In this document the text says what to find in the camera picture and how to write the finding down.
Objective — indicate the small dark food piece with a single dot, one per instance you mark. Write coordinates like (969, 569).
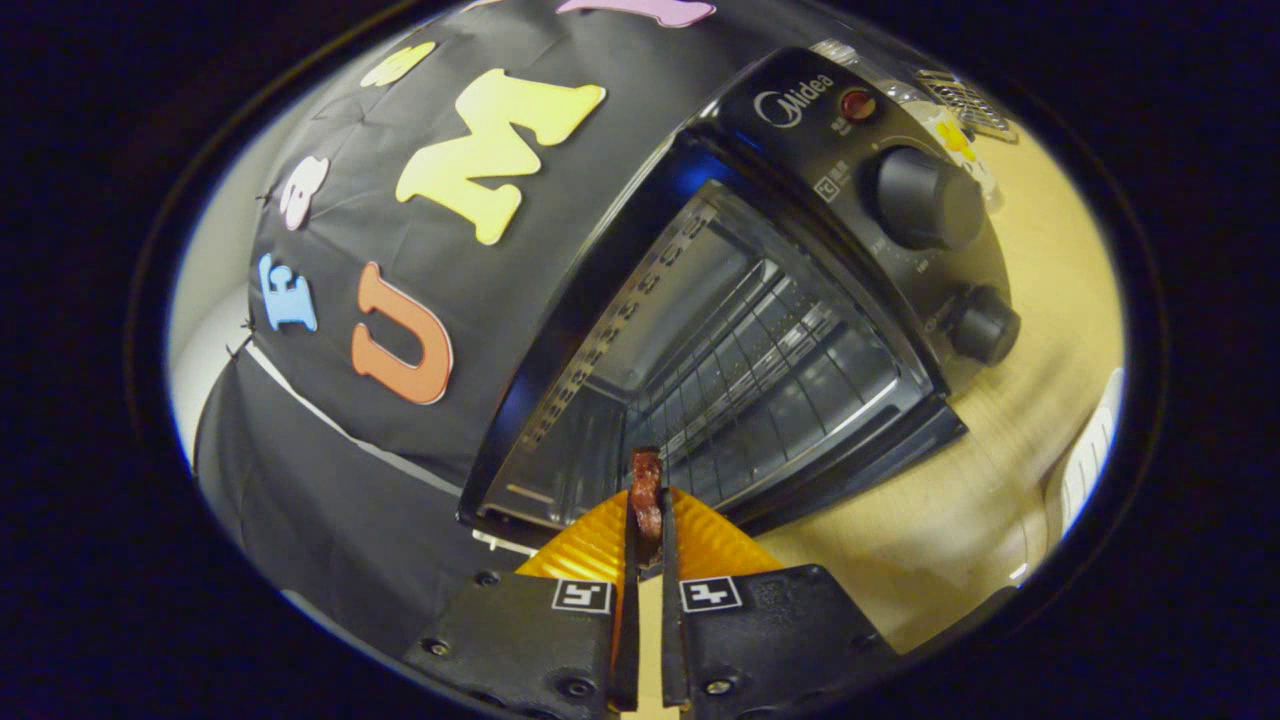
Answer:
(647, 500)

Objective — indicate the black electric oven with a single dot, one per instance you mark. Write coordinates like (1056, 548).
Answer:
(860, 190)

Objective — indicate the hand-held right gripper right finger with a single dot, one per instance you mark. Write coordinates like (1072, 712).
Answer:
(770, 640)

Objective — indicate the white ribbed plate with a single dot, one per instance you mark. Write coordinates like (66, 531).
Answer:
(1090, 460)

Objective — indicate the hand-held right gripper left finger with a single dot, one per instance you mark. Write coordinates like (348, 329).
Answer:
(520, 640)

